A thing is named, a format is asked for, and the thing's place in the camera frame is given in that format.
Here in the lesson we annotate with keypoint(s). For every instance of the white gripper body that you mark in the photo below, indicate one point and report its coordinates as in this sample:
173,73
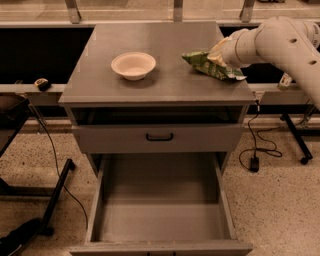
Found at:
229,52

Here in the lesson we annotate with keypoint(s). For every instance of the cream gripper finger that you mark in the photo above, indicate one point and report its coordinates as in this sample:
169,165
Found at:
218,60
221,48

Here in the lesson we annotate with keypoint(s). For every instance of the green jalapeno chip bag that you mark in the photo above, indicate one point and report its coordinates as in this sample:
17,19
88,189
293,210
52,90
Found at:
200,62

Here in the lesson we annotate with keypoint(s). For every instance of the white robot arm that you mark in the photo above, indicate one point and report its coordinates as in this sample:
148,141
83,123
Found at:
286,43

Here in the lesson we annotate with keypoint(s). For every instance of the grey drawer cabinet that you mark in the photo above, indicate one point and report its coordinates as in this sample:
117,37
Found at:
172,94

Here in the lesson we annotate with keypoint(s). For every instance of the closed grey top drawer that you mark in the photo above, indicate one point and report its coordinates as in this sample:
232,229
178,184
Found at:
131,138

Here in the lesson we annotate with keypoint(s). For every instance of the open grey middle drawer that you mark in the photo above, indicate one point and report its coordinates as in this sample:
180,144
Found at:
160,205

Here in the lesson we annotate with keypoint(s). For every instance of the clear bottle with label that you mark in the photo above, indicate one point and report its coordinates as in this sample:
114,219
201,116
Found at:
285,82

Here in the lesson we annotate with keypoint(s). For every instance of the black wheeled stand leg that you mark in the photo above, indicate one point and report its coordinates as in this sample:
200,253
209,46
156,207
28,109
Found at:
299,130

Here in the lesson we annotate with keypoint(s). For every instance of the white paper bowl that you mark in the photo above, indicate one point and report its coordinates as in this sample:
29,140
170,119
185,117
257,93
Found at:
133,66

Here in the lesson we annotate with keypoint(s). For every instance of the black tape measure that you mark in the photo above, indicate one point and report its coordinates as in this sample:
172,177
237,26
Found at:
42,84

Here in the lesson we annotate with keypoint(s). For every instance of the black drawer handle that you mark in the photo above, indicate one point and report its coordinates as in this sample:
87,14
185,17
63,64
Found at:
159,138

